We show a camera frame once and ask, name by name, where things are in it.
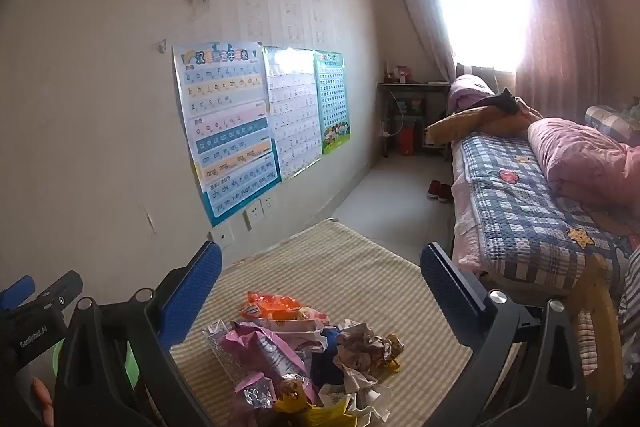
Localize orange snack wrapper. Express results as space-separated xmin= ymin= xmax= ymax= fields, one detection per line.
xmin=240 ymin=291 xmax=302 ymax=320

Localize pink foil snack bag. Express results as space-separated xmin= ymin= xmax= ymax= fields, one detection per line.
xmin=203 ymin=321 xmax=328 ymax=407

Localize yellow snack bag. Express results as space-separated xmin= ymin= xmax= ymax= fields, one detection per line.
xmin=272 ymin=397 xmax=358 ymax=427

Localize brown paper wrapper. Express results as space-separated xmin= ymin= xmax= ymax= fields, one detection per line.
xmin=333 ymin=323 xmax=405 ymax=378

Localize dark blue snack wrapper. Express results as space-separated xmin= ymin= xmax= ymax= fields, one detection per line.
xmin=310 ymin=329 xmax=344 ymax=389

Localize green red trash bin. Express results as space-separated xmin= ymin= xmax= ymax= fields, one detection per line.
xmin=51 ymin=340 xmax=140 ymax=388

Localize person's left hand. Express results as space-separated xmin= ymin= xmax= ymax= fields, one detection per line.
xmin=30 ymin=377 xmax=54 ymax=427

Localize bed with plaid quilt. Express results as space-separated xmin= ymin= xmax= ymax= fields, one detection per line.
xmin=449 ymin=103 xmax=640 ymax=303

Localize beige checkered tablecloth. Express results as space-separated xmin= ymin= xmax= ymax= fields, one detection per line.
xmin=170 ymin=219 xmax=471 ymax=426

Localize red shoes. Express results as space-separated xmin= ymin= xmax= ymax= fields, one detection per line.
xmin=427 ymin=180 xmax=454 ymax=204

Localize pinyin chart poster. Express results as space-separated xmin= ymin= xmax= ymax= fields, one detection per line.
xmin=172 ymin=41 xmax=281 ymax=227

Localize pink folded duvet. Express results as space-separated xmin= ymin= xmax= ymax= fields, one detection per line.
xmin=527 ymin=118 xmax=639 ymax=212

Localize green chart poster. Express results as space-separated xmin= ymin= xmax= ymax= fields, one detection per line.
xmin=314 ymin=51 xmax=352 ymax=155

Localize white character chart poster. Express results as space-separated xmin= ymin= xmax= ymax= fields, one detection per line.
xmin=262 ymin=46 xmax=322 ymax=179

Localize brown pillow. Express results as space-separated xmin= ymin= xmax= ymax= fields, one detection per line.
xmin=425 ymin=98 xmax=544 ymax=145

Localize red bin under desk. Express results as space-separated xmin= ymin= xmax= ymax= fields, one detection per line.
xmin=397 ymin=126 xmax=414 ymax=156

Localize dark desk shelf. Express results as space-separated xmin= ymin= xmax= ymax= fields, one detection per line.
xmin=376 ymin=81 xmax=450 ymax=157

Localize pink window curtain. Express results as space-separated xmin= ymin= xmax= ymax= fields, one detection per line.
xmin=402 ymin=0 xmax=603 ymax=120

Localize white wall socket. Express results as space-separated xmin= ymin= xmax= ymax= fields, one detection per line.
xmin=243 ymin=198 xmax=265 ymax=231

